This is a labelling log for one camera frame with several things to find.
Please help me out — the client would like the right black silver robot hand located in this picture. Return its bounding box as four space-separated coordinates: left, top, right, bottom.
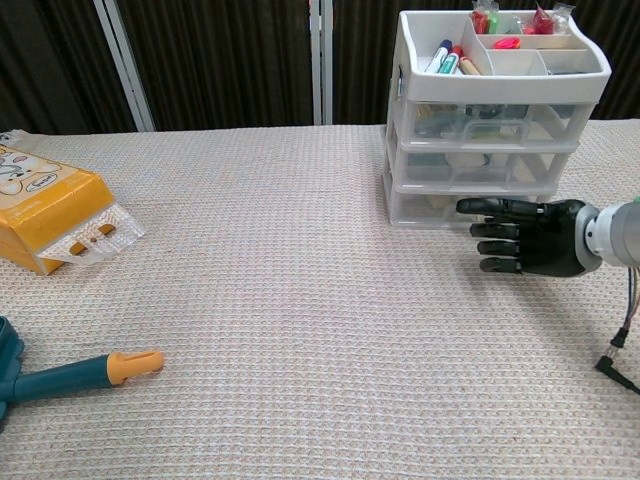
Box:
455 197 601 279

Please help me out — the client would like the clear bottom drawer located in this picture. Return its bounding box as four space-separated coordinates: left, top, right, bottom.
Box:
394 189 556 227

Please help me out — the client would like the clear drawer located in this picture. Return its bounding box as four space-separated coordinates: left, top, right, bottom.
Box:
407 102 596 146
404 148 576 189
394 189 556 227

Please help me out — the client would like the clear middle drawer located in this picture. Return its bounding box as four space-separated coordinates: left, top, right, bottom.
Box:
404 148 576 189

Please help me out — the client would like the clear top drawer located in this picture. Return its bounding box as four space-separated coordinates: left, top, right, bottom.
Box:
407 102 596 146

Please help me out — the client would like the red capped green marker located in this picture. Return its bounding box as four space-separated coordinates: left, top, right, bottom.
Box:
439 45 465 75

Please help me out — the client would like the blue capped white marker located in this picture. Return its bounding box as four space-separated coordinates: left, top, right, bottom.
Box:
424 39 454 74

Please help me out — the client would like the red green candy packet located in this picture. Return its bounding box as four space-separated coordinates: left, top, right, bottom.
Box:
469 0 502 35

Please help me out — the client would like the beige woven tablecloth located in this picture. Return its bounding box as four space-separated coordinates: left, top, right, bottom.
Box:
0 119 640 480

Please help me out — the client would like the yellow cartoon tissue pack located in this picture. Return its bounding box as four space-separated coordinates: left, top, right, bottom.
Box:
0 130 147 276

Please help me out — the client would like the teal lint roller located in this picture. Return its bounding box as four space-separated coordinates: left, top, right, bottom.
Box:
0 315 166 434

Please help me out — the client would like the black cable with plug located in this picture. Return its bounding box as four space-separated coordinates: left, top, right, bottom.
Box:
594 264 640 392

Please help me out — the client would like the white drawer organizer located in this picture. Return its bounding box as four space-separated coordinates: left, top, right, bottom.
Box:
384 9 614 229

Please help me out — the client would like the grey partition post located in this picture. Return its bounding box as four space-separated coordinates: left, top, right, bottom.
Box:
92 0 156 132
310 0 335 126

